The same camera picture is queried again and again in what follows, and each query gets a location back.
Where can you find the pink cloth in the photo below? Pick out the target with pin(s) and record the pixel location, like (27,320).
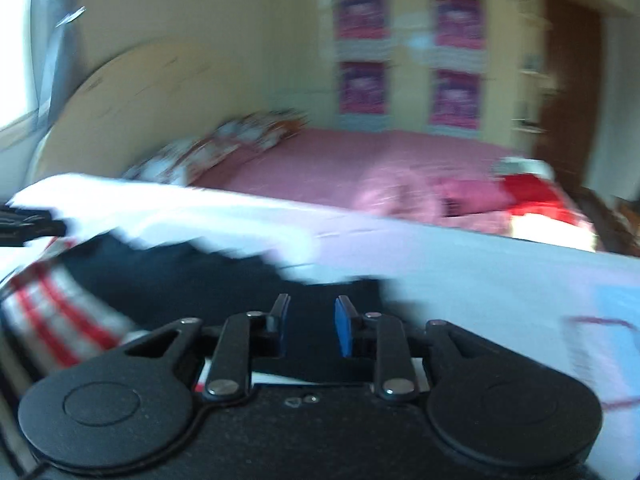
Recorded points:
(400,195)

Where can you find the brown wooden door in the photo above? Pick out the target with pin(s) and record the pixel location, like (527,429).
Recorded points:
(570,90)

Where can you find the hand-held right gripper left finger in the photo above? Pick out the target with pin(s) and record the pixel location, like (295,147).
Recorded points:
(281,321)

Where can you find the pink bedsheet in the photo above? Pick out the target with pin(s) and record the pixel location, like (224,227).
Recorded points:
(325,160)

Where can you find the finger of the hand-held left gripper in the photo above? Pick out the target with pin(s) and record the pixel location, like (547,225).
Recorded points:
(27,227)

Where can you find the light blue patterned blanket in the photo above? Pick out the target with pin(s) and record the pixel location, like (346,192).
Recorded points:
(500,290)

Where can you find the purple wall poster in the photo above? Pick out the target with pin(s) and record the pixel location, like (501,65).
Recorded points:
(456,97)
(362,15)
(459,22)
(364,87)

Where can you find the corner shelf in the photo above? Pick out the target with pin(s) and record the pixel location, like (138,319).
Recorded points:
(532,90)

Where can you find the red and white clothes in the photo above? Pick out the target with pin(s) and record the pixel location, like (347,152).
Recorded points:
(537,192)

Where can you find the cream curved headboard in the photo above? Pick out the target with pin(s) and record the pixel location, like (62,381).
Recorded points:
(135,105)

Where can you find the striped knit sweater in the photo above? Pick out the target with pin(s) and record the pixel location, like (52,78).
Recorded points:
(175,280)

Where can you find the window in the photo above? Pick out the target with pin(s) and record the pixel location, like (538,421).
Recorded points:
(15,45)

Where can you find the blue curtain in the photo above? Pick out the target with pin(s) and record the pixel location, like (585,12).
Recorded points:
(57,45)

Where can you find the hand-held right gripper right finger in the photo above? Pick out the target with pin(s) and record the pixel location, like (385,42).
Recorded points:
(344,325)

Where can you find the cream wardrobe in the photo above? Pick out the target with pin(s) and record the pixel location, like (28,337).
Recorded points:
(400,40)

